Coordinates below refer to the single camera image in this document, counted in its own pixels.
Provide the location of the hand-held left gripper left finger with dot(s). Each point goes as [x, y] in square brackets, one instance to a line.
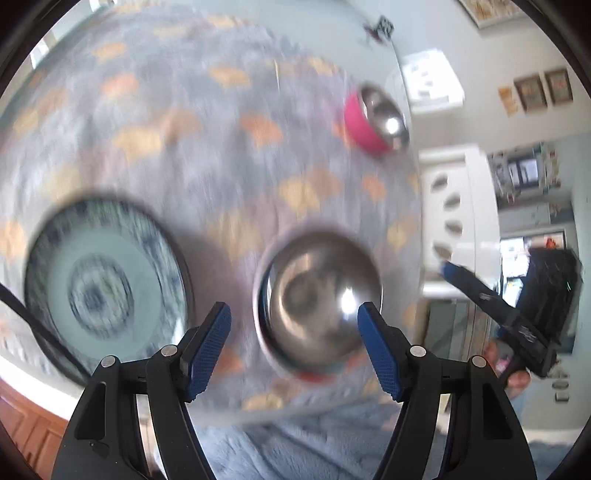
[207, 350]

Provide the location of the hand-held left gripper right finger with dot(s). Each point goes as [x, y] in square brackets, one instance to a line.
[381, 350]

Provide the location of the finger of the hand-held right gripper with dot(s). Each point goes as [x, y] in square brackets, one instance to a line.
[475, 288]

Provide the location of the blue steel bowl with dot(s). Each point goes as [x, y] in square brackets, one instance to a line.
[318, 300]

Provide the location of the person's right hand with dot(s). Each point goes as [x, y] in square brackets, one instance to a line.
[517, 381]

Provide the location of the white dining chair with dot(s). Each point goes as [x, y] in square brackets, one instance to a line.
[431, 76]
[457, 217]

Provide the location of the grey fleece clothing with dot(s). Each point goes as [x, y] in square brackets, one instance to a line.
[300, 443]

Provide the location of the blue patterned plate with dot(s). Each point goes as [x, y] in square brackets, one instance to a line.
[101, 286]

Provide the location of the yellow hanging ornaments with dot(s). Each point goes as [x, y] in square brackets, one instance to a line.
[508, 101]

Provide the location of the pink steel bowl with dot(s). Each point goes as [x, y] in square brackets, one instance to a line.
[369, 122]

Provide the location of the black phone stand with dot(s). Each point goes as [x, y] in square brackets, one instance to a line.
[379, 28]

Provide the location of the wall shelf with papers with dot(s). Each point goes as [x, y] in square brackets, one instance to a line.
[524, 170]

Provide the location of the framed wall picture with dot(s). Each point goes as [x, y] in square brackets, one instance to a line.
[491, 9]
[529, 92]
[558, 86]

